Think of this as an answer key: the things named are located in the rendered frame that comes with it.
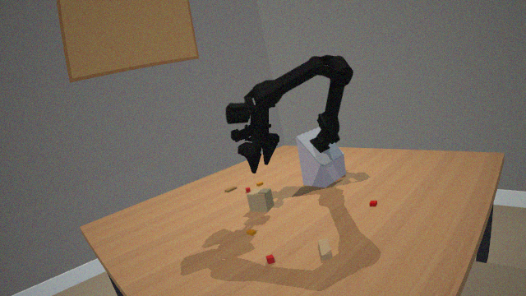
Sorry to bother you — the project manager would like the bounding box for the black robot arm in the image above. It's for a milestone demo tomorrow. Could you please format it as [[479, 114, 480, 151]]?
[[226, 55, 353, 153]]

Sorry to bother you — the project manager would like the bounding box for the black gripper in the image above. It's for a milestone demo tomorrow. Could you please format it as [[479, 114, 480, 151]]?
[[238, 122, 279, 173]]

